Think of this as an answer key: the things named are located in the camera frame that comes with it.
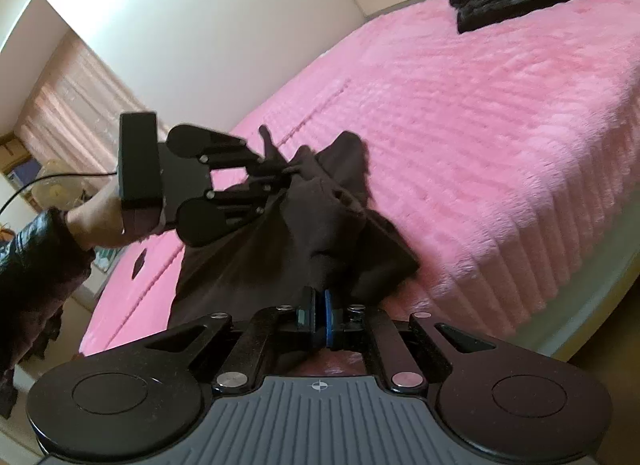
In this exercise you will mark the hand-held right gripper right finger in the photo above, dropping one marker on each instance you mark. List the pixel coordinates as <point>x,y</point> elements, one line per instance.
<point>340,325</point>

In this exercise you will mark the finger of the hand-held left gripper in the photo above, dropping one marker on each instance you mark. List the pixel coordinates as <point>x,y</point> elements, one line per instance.
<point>235,152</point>
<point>240,200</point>

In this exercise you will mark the person's left hand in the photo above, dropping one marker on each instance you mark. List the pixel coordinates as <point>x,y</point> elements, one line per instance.
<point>97,222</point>

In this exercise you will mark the person's black leather jacket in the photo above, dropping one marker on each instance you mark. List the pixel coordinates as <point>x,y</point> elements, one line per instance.
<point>20,385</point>

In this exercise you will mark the pink ribbed blanket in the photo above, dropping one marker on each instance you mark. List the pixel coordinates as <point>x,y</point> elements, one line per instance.
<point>475,120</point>

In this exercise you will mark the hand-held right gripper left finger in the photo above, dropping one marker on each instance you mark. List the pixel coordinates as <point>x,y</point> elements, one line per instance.
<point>307,320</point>

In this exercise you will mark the white floor fan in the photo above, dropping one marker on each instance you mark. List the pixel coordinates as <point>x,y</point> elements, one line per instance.
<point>57,185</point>

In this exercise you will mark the black smartphone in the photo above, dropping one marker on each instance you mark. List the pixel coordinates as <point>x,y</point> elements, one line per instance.
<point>139,264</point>

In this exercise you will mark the pink curtains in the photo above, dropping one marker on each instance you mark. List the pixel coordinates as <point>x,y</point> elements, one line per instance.
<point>75,110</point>

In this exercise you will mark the dark brown sweater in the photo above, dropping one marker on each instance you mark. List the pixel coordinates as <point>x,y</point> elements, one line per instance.
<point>300,225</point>

